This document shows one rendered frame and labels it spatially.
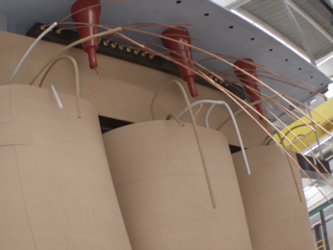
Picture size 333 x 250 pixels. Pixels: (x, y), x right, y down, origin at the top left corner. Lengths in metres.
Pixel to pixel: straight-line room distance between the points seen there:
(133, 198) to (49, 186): 0.32
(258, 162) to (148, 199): 0.48
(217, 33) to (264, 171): 0.41
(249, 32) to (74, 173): 0.79
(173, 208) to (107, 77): 0.34
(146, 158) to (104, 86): 0.19
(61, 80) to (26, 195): 0.39
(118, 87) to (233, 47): 0.45
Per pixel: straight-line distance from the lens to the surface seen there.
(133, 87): 1.40
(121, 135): 1.28
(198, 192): 1.27
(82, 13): 1.27
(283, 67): 1.89
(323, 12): 12.70
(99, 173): 1.08
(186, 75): 1.45
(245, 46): 1.69
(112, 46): 1.39
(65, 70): 1.26
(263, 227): 1.56
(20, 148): 0.97
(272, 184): 1.62
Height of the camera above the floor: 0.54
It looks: 23 degrees up
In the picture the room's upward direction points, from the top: 15 degrees counter-clockwise
